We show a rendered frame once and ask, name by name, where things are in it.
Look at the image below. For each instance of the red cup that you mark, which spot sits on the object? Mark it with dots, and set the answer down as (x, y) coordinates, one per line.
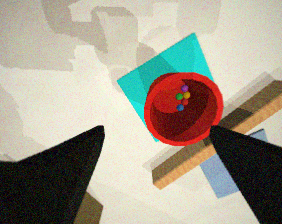
(192, 124)

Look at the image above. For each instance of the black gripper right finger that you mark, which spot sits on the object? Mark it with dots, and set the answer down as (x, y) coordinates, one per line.
(256, 168)

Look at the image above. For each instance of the blue marble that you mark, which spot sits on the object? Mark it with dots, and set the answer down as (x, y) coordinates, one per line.
(180, 107)

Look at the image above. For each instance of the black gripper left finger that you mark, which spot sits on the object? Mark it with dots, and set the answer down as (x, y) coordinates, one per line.
(48, 187)

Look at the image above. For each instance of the orange flat bar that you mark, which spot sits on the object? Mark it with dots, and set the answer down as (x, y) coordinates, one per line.
(245, 117)

